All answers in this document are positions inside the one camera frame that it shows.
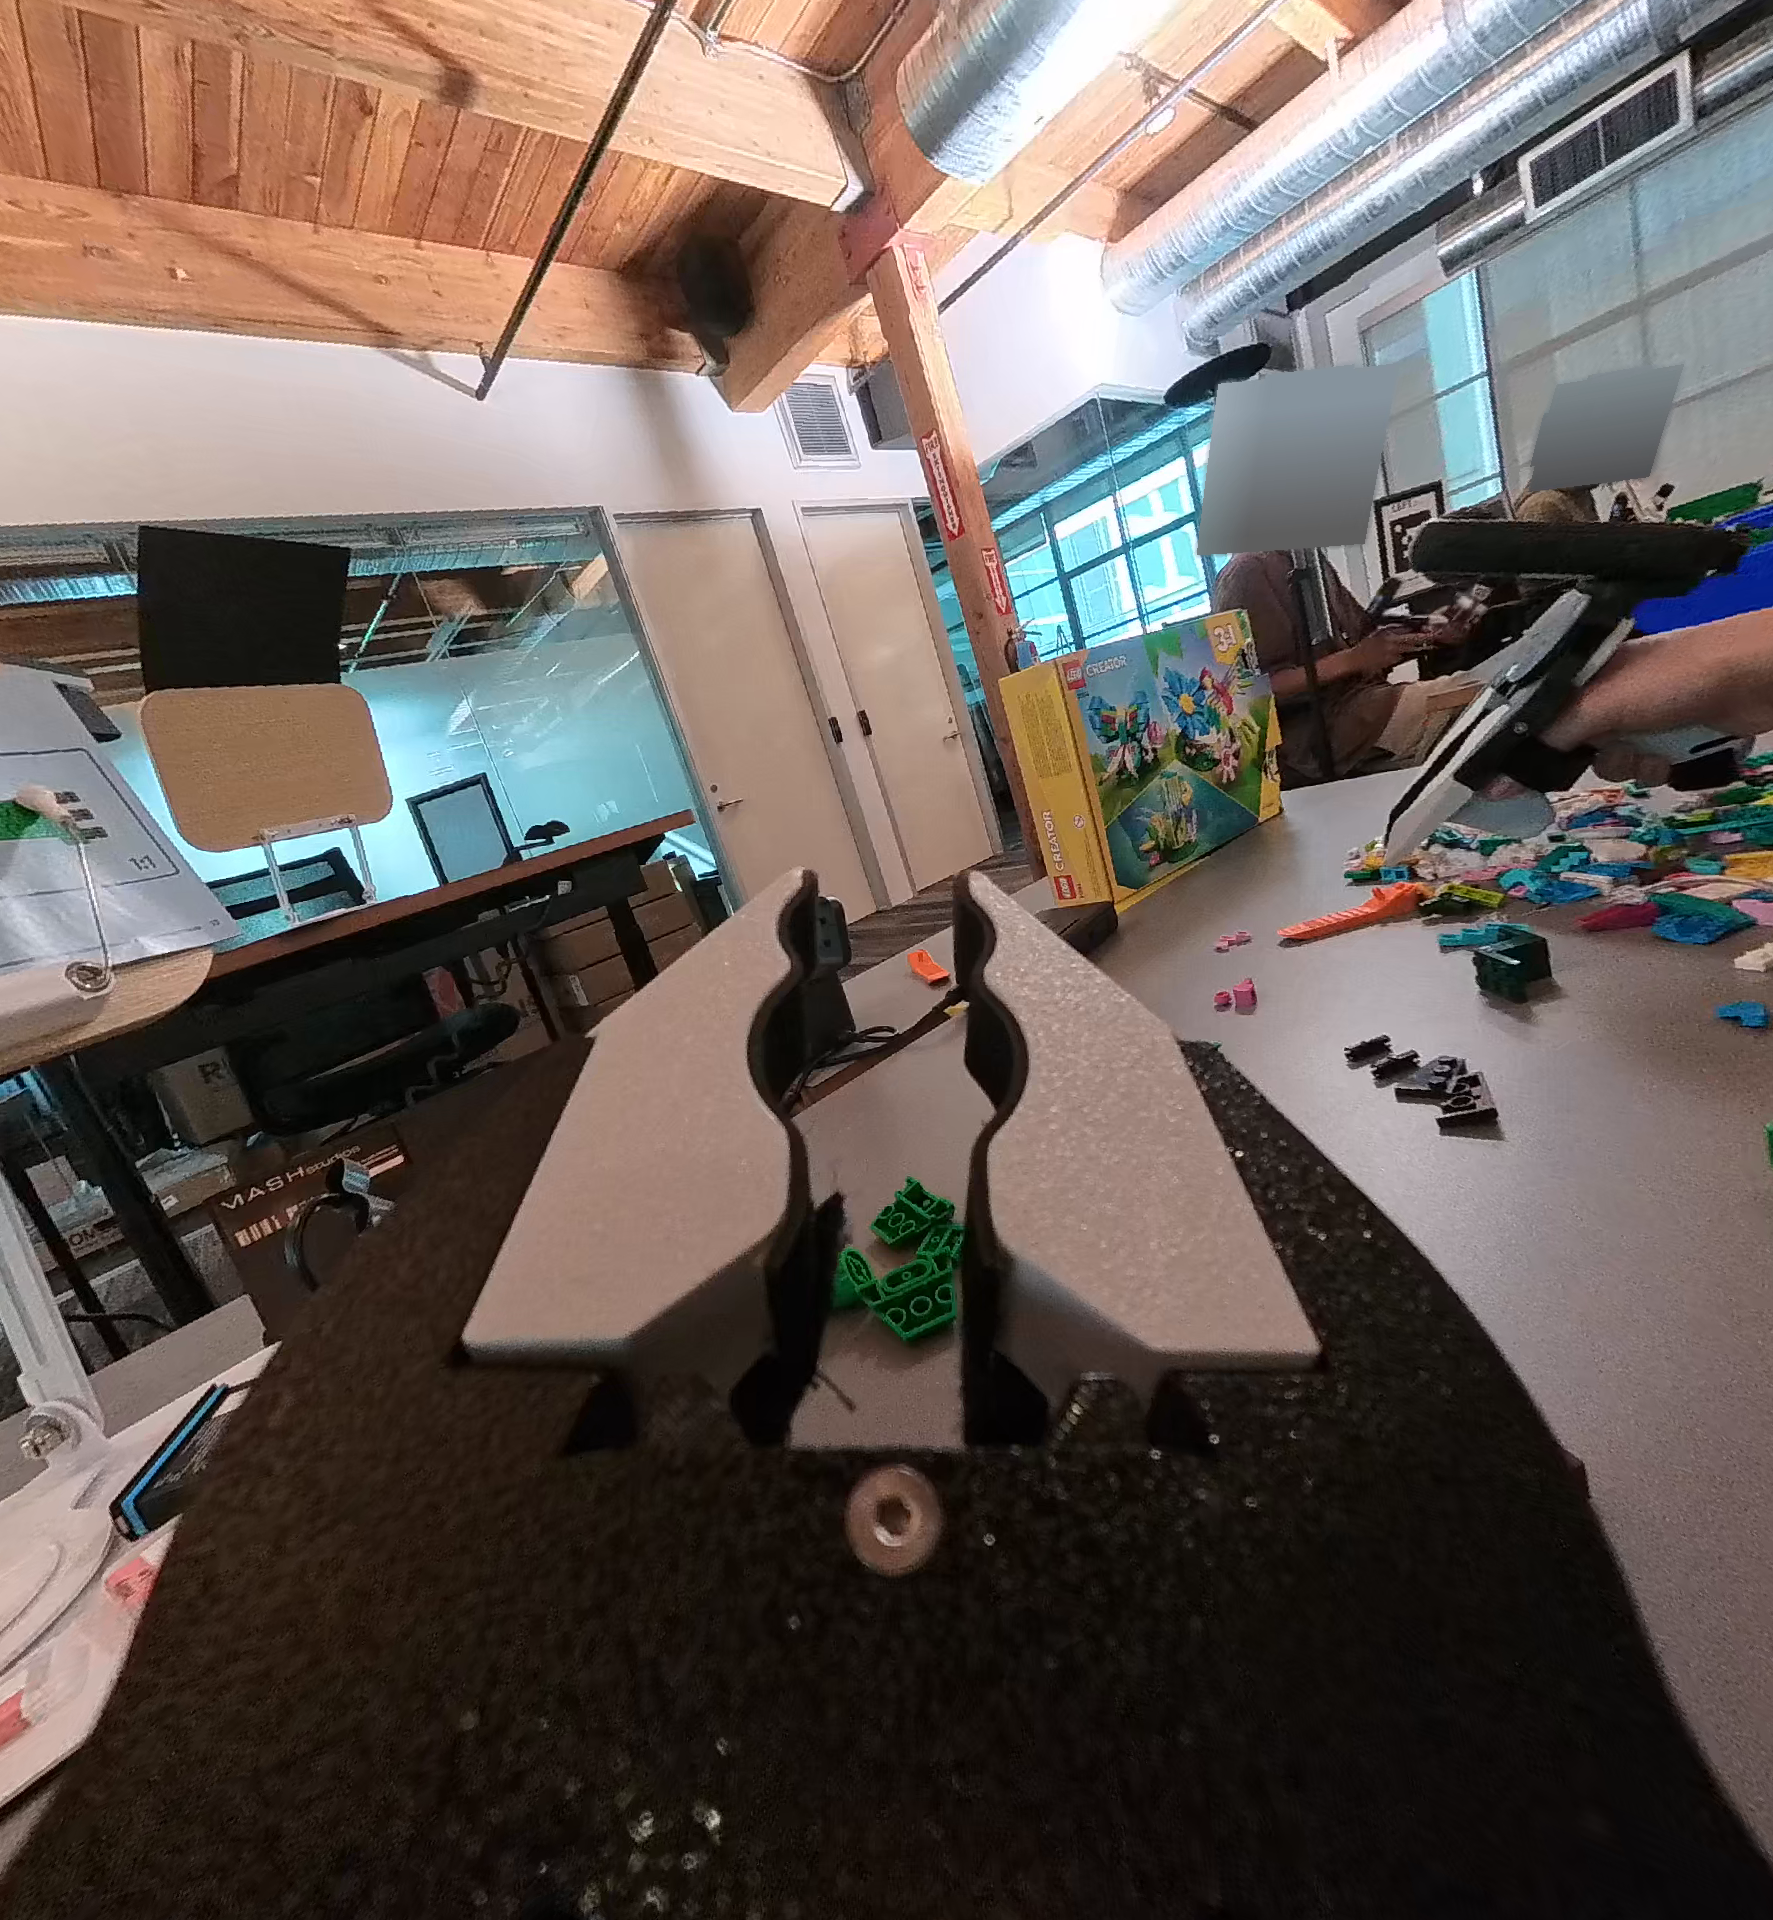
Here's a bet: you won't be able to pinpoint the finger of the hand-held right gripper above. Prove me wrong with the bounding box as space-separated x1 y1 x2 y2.
1401 746 1557 862
1384 588 1601 871

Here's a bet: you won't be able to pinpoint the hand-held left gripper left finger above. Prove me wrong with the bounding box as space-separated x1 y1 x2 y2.
461 867 849 1449

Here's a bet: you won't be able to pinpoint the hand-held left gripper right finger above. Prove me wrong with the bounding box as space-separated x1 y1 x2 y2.
953 867 1323 1449

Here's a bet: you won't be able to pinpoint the pile of colourful bricks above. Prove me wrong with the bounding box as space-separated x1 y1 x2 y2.
1342 732 1773 962

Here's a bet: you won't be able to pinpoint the long dark wood desk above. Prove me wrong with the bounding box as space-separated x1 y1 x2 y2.
17 810 703 1324

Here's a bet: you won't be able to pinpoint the person's right hand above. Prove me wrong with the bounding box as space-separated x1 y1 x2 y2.
1552 642 1729 783

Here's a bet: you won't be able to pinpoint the printed marker tag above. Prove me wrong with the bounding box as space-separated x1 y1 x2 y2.
1369 480 1450 580

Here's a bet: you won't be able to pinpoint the orange brick separator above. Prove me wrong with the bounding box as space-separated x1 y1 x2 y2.
1276 876 1429 944

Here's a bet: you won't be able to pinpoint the stack of cardboard boxes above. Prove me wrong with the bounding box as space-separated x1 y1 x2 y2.
522 853 709 1040

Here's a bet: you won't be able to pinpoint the pile of green bricks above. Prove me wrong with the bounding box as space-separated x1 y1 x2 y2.
828 1173 968 1342

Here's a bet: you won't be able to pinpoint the black office chair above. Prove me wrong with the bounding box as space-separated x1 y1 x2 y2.
245 1000 522 1134

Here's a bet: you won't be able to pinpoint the colourful toy box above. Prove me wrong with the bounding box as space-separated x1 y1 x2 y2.
995 606 1287 913

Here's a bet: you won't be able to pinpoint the dark cardboard box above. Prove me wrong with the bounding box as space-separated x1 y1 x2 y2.
207 1122 409 1342

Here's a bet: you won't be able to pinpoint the black monitor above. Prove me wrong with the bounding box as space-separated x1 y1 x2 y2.
405 774 509 888

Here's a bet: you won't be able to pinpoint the long silver air ducts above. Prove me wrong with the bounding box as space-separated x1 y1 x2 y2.
1099 0 1773 350

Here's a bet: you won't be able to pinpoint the black floor lamp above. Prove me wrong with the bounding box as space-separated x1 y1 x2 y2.
1165 341 1276 409

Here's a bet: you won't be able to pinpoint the ceiling vent grille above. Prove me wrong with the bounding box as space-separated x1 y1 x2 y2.
1514 49 1697 222

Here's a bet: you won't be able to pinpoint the white door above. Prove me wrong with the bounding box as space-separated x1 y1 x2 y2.
793 502 1005 899
608 511 883 930

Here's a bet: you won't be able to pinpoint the wood panel book stand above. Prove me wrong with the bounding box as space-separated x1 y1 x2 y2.
137 684 394 905

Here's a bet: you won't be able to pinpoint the black battery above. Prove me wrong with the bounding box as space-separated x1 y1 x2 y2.
104 1381 255 1541

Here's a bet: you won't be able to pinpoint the black square panel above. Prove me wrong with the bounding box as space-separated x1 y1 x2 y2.
133 525 354 693

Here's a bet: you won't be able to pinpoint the instruction booklet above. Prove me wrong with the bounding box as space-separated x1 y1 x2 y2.
0 670 245 994

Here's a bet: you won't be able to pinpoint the dark ceiling speaker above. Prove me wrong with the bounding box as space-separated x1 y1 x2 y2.
673 239 759 369

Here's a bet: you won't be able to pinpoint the black ceiling rod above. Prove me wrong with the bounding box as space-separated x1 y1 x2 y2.
472 0 681 400

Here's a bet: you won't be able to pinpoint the black cable loop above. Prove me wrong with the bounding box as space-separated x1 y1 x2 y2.
280 1177 381 1294

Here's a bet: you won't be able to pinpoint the wooden post with red signs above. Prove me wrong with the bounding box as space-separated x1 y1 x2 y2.
843 210 1052 852

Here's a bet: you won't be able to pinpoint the wall vent grille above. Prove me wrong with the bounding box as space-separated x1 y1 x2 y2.
778 369 863 473

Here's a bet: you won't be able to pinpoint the wide silver air duct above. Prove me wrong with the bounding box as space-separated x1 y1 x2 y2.
894 0 1187 186

